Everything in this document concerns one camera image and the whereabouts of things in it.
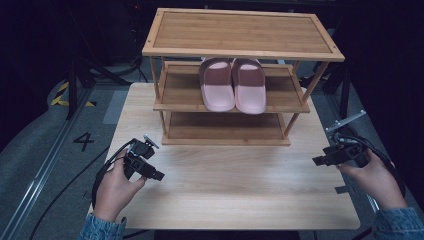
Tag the yellow black floor tape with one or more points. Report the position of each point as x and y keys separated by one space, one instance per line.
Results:
x=60 y=96

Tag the black metal stand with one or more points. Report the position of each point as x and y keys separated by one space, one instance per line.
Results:
x=343 y=83

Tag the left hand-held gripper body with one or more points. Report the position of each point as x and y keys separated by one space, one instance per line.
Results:
x=141 y=155

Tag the wooden shoe rack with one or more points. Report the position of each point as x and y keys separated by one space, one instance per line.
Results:
x=240 y=33

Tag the pink slipper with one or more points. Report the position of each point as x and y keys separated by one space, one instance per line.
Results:
x=218 y=93
x=250 y=95

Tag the grey tape piece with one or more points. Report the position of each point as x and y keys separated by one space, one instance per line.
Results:
x=343 y=189

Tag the person's left hand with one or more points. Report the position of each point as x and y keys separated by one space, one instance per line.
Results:
x=115 y=190

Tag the person's right hand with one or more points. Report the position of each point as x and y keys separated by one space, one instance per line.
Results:
x=376 y=180

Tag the black tripod stand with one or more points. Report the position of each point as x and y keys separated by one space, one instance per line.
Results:
x=80 y=71

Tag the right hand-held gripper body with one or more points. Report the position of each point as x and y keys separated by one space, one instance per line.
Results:
x=346 y=151

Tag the metal floor rail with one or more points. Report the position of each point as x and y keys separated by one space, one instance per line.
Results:
x=40 y=173

